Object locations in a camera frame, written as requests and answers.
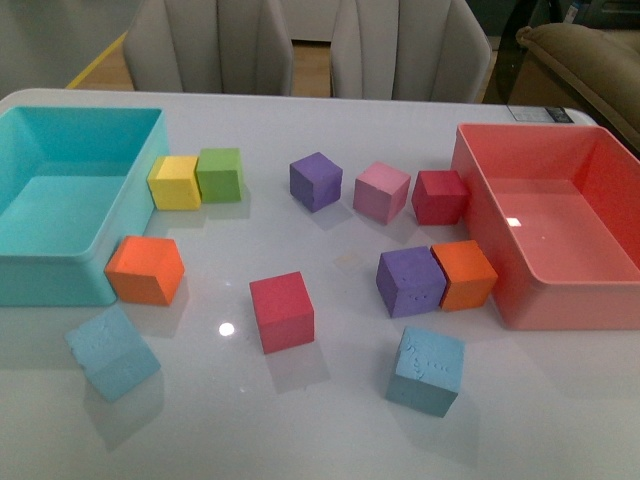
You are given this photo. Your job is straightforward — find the brown sofa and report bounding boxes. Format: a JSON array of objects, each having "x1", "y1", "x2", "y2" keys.
[{"x1": 508, "y1": 23, "x2": 639, "y2": 155}]

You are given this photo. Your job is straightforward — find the far purple foam cube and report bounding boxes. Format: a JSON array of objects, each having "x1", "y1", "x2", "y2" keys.
[{"x1": 289, "y1": 152, "x2": 343, "y2": 213}]

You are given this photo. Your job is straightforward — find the light blue foam cube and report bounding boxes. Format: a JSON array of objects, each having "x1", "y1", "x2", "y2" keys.
[
  {"x1": 64, "y1": 305, "x2": 161, "y2": 402},
  {"x1": 385, "y1": 326, "x2": 465, "y2": 418}
]

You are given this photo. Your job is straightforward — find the green foam cube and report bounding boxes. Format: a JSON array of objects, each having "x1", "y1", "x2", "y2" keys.
[{"x1": 196, "y1": 148, "x2": 244, "y2": 203}]

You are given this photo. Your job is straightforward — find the orange foam cube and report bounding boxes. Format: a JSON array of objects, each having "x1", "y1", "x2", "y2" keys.
[
  {"x1": 431, "y1": 240, "x2": 498, "y2": 312},
  {"x1": 104, "y1": 236, "x2": 185, "y2": 306}
]

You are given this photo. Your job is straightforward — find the left grey upholstered chair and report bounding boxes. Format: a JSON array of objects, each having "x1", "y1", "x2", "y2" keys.
[{"x1": 123, "y1": 0, "x2": 294, "y2": 96}]

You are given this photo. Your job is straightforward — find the left orange foam cube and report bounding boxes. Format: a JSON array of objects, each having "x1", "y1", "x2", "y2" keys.
[{"x1": 104, "y1": 236, "x2": 185, "y2": 306}]

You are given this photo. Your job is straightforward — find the yellow foam cube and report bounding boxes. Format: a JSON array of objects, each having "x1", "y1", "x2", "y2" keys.
[{"x1": 147, "y1": 155, "x2": 202, "y2": 211}]

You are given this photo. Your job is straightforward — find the pink foam cube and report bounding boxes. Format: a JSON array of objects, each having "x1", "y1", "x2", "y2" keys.
[{"x1": 353, "y1": 162, "x2": 411, "y2": 225}]

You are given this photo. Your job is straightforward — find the far red foam cube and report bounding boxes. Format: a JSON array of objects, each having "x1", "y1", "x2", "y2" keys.
[{"x1": 411, "y1": 170, "x2": 469, "y2": 226}]

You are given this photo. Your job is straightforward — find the near purple foam cube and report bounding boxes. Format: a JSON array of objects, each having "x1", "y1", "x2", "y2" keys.
[{"x1": 376, "y1": 246, "x2": 447, "y2": 318}]

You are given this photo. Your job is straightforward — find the red foam cube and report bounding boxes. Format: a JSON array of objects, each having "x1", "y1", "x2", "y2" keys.
[
  {"x1": 249, "y1": 272, "x2": 315, "y2": 354},
  {"x1": 411, "y1": 170, "x2": 469, "y2": 226}
]

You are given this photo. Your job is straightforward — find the teal plastic bin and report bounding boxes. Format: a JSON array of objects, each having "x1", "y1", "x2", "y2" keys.
[{"x1": 1, "y1": 106, "x2": 169, "y2": 307}]

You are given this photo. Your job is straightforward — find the purple foam cube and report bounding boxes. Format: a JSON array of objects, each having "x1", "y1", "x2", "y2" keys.
[
  {"x1": 376, "y1": 246, "x2": 447, "y2": 318},
  {"x1": 289, "y1": 152, "x2": 343, "y2": 213}
]

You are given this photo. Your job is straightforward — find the right orange foam cube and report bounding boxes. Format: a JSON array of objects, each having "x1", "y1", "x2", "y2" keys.
[{"x1": 431, "y1": 240, "x2": 498, "y2": 312}]

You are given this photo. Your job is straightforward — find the pink plastic bin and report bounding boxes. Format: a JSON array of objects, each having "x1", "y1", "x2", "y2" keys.
[{"x1": 451, "y1": 124, "x2": 639, "y2": 330}]

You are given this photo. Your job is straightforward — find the grey upholstered chair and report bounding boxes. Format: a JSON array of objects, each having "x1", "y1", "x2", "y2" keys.
[
  {"x1": 123, "y1": 0, "x2": 294, "y2": 96},
  {"x1": 330, "y1": 1, "x2": 491, "y2": 103}
]

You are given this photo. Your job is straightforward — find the table label sticker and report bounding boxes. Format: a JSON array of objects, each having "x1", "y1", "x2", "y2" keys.
[{"x1": 508, "y1": 105, "x2": 573, "y2": 124}]

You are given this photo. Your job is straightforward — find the near red foam cube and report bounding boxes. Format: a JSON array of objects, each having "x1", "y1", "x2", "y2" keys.
[{"x1": 249, "y1": 272, "x2": 315, "y2": 354}]

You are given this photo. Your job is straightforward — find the right grey upholstered chair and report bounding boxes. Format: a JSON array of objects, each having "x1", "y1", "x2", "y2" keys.
[{"x1": 330, "y1": 1, "x2": 491, "y2": 103}]

